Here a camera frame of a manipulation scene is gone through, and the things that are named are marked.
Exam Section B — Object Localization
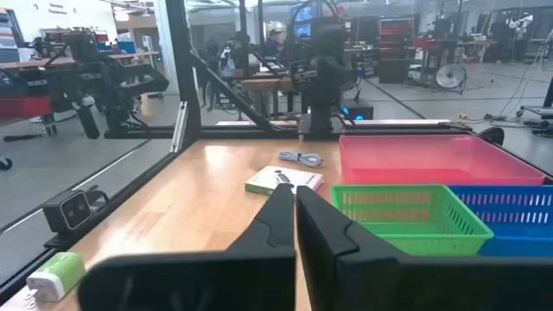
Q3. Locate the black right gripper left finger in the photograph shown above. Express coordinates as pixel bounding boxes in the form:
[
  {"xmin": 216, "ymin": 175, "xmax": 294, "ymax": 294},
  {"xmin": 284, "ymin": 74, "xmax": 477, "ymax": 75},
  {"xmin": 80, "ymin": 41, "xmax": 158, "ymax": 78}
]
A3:
[{"xmin": 77, "ymin": 183, "xmax": 297, "ymax": 311}]

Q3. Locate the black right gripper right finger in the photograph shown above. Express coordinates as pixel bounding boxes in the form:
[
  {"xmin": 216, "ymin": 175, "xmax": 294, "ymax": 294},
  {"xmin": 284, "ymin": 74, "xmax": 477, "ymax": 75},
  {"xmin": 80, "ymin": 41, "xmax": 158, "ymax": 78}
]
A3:
[{"xmin": 296, "ymin": 185, "xmax": 553, "ymax": 311}]

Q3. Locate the grey cable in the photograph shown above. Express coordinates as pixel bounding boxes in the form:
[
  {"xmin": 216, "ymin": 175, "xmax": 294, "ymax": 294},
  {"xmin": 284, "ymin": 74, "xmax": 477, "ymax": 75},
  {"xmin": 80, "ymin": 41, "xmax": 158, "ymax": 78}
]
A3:
[{"xmin": 276, "ymin": 150, "xmax": 325, "ymax": 169}]

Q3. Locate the white Acer adapter box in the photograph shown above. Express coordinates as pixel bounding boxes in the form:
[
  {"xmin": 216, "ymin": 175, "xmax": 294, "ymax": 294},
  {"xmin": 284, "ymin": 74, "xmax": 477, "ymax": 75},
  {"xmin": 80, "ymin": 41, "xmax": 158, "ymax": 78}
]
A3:
[{"xmin": 245, "ymin": 165, "xmax": 325, "ymax": 198}]

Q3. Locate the green white charger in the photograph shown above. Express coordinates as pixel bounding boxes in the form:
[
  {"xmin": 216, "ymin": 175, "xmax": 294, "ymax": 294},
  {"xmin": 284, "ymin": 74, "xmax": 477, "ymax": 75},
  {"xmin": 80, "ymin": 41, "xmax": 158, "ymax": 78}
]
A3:
[{"xmin": 24, "ymin": 251, "xmax": 86, "ymax": 303}]

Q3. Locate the red plastic bin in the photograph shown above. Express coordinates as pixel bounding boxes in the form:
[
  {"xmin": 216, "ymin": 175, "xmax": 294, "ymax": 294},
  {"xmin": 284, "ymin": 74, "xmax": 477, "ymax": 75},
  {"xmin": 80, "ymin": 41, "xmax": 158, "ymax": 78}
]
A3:
[{"xmin": 339, "ymin": 133, "xmax": 546, "ymax": 187}]

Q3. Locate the green plastic basket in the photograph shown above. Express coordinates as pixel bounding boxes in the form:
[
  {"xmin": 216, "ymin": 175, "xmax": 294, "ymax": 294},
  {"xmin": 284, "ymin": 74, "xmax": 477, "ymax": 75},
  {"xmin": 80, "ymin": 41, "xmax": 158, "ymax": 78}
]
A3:
[{"xmin": 330, "ymin": 183, "xmax": 495, "ymax": 257}]

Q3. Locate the person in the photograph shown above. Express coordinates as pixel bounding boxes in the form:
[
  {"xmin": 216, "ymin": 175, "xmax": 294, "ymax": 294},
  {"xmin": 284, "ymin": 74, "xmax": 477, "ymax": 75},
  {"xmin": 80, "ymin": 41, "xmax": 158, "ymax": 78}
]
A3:
[
  {"xmin": 264, "ymin": 28, "xmax": 285, "ymax": 60},
  {"xmin": 218, "ymin": 30, "xmax": 252, "ymax": 79}
]

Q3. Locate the blue screen monitor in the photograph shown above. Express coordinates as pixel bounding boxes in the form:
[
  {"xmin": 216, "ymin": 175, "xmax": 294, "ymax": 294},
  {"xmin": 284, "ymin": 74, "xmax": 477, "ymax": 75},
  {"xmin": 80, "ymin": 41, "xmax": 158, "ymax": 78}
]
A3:
[{"xmin": 289, "ymin": 2, "xmax": 319, "ymax": 40}]

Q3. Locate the black computer box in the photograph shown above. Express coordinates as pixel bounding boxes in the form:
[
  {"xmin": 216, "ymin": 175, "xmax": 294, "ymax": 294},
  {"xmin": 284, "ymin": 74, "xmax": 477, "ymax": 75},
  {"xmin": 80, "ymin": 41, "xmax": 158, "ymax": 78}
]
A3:
[{"xmin": 340, "ymin": 98, "xmax": 375, "ymax": 122}]

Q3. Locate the blue plastic basket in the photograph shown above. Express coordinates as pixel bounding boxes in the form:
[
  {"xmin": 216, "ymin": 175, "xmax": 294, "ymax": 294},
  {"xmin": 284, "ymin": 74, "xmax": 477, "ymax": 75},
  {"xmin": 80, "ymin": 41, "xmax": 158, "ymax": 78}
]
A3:
[{"xmin": 448, "ymin": 184, "xmax": 553, "ymax": 259}]

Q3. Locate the red tool cabinet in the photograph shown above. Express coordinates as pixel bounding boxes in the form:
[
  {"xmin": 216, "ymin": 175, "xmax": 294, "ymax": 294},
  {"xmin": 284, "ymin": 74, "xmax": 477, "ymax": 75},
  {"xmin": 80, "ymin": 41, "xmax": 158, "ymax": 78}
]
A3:
[{"xmin": 378, "ymin": 16, "xmax": 416, "ymax": 61}]

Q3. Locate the floor fan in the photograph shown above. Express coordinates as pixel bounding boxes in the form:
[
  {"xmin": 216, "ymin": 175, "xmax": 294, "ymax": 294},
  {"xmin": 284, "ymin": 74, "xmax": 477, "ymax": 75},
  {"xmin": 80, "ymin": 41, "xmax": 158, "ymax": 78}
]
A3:
[{"xmin": 434, "ymin": 62, "xmax": 469, "ymax": 95}]

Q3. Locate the red workbench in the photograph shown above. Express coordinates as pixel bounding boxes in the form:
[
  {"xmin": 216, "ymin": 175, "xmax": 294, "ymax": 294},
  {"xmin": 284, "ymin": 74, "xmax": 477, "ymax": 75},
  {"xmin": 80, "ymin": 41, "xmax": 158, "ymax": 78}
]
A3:
[{"xmin": 412, "ymin": 36, "xmax": 498, "ymax": 83}]

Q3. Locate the wooden background desk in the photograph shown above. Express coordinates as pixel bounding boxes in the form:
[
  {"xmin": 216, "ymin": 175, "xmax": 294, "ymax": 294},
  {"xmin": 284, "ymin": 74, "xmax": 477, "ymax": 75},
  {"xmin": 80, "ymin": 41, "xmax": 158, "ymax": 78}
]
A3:
[{"xmin": 0, "ymin": 50, "xmax": 161, "ymax": 70}]

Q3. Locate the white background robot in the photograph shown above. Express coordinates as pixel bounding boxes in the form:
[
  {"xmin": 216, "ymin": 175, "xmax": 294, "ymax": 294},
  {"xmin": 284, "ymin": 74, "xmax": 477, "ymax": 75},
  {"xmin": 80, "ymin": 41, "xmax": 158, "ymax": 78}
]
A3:
[{"xmin": 507, "ymin": 14, "xmax": 535, "ymax": 38}]

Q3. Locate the red background crate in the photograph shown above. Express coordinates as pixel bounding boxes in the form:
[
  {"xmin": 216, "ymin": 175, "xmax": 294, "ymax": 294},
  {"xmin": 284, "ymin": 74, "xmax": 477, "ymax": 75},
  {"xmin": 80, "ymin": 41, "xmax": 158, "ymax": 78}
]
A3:
[{"xmin": 0, "ymin": 95, "xmax": 53, "ymax": 121}]

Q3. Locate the black aluminium table frame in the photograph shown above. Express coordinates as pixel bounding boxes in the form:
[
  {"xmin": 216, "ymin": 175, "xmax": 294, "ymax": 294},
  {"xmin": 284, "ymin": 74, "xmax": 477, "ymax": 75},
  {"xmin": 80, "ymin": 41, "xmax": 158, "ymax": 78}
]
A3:
[{"xmin": 0, "ymin": 0, "xmax": 553, "ymax": 306}]

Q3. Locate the black table-level camera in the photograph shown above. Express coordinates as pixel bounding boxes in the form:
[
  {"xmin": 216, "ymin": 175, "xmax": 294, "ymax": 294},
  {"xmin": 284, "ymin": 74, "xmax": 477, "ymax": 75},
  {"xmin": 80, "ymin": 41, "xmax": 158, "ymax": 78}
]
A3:
[{"xmin": 41, "ymin": 184, "xmax": 109, "ymax": 235}]

